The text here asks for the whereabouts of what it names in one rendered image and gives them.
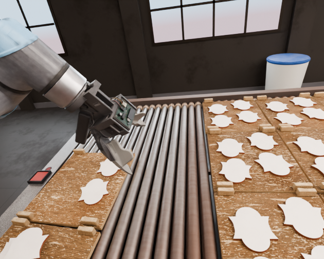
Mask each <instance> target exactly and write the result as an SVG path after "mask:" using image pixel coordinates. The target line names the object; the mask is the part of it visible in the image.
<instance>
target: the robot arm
mask: <svg viewBox="0 0 324 259"><path fill-rule="evenodd" d="M100 85H101V84H100V83H99V82H98V81H97V80H94V81H93V82H92V83H90V82H88V81H86V78H85V77H84V76H83V75H81V74H80V73H79V72H77V71H76V70H75V69H74V68H73V67H72V66H70V65H69V64H68V63H67V62H66V61H65V60H64V59H62V58H61V57H60V56H59V55H58V54H57V53H55V52H54V51H53V50H52V49H51V48H50V47H48V46H47V45H46V44H45V43H44V42H43V41H41V40H40V39H39V37H38V36H37V35H36V34H33V33H32V32H31V31H29V30H28V29H27V28H25V27H24V26H23V25H22V24H20V23H19V22H18V21H17V20H15V19H13V18H10V17H7V18H3V19H1V20H0V119H2V118H4V117H6V116H7V115H8V114H10V113H12V112H13V111H14V110H15V109H16V108H17V106H18V104H19V103H20V102H21V101H22V100H23V99H24V98H25V97H26V96H27V95H28V94H29V93H30V92H31V91H32V90H33V89H35V90H36V91H38V92H39V93H40V94H42V95H43V96H44V97H46V98H47V99H48V100H50V101H51V102H53V103H54V104H56V105H57V106H59V107H60V108H64V109H65V110H67V111H68V112H70V113H73V112H74V111H76V110H77V109H79V110H80V111H79V113H78V121H77V129H76V137H75V142H77V143H80V144H85V143H86V141H87V139H88V138H89V137H90V136H91V135H93V137H94V138H95V141H96V145H97V147H98V149H99V150H100V152H101V153H102V154H103V155H104V156H105V157H106V158H107V159H108V160H109V161H111V162H112V163H113V164H114V165H115V166H117V167H118V168H120V169H121V170H122V171H124V172H126V173H127V174H129V175H132V174H133V172H132V170H131V168H130V166H129V165H127V163H128V162H130V161H131V160H132V159H133V158H134V155H133V153H132V152H131V151H130V150H127V149H124V148H122V146H121V145H120V143H119V141H118V140H116V139H113V140H112V141H110V140H109V138H112V137H115V136H117V135H121V136H124V135H126V134H129V133H130V132H129V130H130V129H131V126H132V125H135V126H136V127H139V126H145V125H146V124H145V123H144V122H143V121H142V120H141V118H142V117H143V116H145V115H146V113H143V112H141V113H137V114H136V110H137V108H136V107H135V106H134V105H133V104H132V103H130V102H129V101H128V100H127V99H126V98H125V97H124V96H123V95H122V94H120V95H118V96H116V97H114V98H112V99H110V98H109V97H108V96H107V95H105V94H104V93H103V92H102V91H101V90H100V89H99V87H100Z"/></svg>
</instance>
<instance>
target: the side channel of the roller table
mask: <svg viewBox="0 0 324 259"><path fill-rule="evenodd" d="M317 92H324V86H316V87H301V88H286V89H271V90H255V91H240V92H225V93H217V94H201V95H186V96H170V97H155V98H140V99H127V100H128V101H129V102H130V103H132V104H133V105H135V106H137V107H138V106H139V105H142V106H143V107H144V106H145V105H146V104H147V105H149V106H150V105H151V104H154V105H155V106H156V105H157V104H161V105H162V106H163V104H165V103H166V104H168V106H169V104H170V103H173V104H174V105H176V103H180V104H181V106H182V103H184V102H186V103H187V104H189V102H193V103H194V106H195V103H196V102H197V101H199V102H200V103H201V104H202V102H203V101H204V99H210V98H213V101H214V102H216V101H217V100H220V101H223V100H227V101H230V100H231V99H234V100H238V99H242V100H243V98H244V97H251V96H252V97H253V98H256V99H257V96H267V97H271V98H274V97H278V98H281V97H282V96H286V97H289V96H294V97H296V96H297V95H299V94H300V93H310V96H312V95H313V94H315V93H317Z"/></svg>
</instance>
